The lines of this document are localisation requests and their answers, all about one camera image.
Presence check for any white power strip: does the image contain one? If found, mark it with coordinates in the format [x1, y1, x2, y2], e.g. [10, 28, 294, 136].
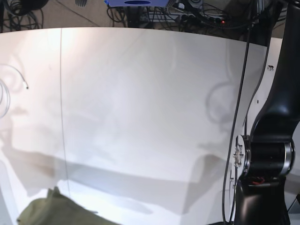
[180, 13, 231, 26]

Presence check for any white charging cable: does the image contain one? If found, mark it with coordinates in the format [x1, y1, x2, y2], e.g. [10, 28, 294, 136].
[0, 64, 30, 118]

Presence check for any olive green t-shirt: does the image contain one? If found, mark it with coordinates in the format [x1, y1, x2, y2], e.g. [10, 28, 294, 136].
[17, 187, 115, 225]

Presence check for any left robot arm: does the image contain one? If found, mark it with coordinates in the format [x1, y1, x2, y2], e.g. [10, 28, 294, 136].
[223, 0, 300, 225]

